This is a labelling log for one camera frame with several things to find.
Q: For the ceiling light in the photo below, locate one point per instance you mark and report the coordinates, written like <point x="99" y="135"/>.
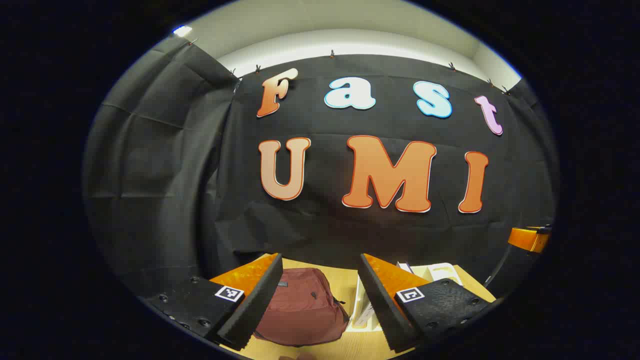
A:
<point x="182" y="31"/>

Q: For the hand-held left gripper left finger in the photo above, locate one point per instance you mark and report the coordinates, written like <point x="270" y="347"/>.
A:
<point x="255" y="305"/>

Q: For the black backdrop cloth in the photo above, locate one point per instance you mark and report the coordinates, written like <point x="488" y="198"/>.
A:
<point x="320" y="230"/>

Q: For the white bookshelf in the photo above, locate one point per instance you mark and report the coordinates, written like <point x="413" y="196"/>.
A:
<point x="440" y="272"/>

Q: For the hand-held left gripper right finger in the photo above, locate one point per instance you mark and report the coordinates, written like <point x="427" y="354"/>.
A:
<point x="382" y="305"/>

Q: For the maroon schoolbag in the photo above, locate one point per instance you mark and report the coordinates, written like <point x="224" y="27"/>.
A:
<point x="305" y="310"/>

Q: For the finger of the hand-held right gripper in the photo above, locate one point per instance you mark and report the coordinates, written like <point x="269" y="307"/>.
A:
<point x="527" y="239"/>

